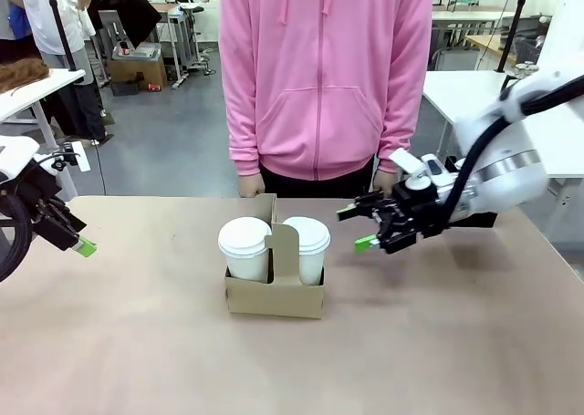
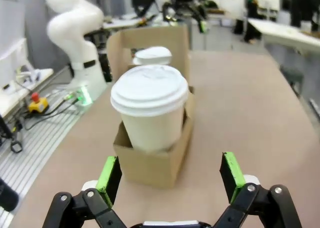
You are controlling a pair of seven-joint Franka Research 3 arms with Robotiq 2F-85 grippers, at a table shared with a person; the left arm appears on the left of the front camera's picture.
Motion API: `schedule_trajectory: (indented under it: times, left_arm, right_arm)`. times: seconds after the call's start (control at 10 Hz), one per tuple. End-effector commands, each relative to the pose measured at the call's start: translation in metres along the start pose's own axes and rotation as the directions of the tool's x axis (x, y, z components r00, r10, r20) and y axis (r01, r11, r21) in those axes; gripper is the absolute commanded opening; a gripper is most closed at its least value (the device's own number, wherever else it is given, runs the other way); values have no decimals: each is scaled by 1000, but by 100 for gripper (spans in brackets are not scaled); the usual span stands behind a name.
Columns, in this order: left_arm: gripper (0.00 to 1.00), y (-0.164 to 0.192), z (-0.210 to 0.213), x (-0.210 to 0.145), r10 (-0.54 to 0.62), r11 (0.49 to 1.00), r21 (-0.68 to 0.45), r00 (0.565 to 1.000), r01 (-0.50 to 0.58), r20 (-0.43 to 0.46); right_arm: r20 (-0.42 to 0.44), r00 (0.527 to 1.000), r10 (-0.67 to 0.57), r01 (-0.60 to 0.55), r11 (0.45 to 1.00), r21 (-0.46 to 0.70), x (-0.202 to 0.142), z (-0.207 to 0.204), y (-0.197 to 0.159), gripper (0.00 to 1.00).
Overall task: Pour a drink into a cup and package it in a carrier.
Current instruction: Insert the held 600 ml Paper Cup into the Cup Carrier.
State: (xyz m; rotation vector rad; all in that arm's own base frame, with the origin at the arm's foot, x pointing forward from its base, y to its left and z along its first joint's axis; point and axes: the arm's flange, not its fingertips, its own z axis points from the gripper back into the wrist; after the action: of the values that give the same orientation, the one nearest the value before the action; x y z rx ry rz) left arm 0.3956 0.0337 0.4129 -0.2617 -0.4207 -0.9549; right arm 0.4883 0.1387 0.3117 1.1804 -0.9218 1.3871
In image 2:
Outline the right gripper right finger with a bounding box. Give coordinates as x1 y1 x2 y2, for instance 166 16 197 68
212 151 301 228

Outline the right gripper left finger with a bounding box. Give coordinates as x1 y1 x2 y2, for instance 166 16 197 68
43 155 131 228

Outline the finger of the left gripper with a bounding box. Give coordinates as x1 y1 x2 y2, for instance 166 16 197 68
161 2 179 24
191 2 209 35

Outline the white plastic cup lid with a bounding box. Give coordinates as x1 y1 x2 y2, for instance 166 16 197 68
110 64 190 118
132 46 173 66

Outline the brown cardboard cup carrier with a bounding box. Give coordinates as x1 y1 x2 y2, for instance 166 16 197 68
106 25 196 190

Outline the white paper cup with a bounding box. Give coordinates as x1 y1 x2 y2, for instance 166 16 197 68
119 105 186 153

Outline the cluttered white table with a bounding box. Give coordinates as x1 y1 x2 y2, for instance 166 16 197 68
102 12 165 30

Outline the person in green top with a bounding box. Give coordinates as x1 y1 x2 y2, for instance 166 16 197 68
243 0 264 45

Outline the black cylinder object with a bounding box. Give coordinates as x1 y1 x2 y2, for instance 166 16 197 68
0 177 20 212

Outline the white table with brown fur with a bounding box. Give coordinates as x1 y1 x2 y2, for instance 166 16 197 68
247 18 320 61

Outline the person in dark clothes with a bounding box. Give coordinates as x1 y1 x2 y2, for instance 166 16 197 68
289 0 317 30

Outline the brown fur piece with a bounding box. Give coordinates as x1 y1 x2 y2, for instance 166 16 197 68
301 29 320 39

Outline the yellow emergency stop button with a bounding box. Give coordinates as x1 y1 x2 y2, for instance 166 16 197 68
27 92 50 113

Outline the white side table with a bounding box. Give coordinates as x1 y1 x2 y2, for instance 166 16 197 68
0 68 55 118

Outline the black strap hook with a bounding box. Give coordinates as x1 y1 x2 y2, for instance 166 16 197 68
9 122 25 153

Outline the grey floor cable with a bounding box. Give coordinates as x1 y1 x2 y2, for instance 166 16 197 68
23 97 81 131

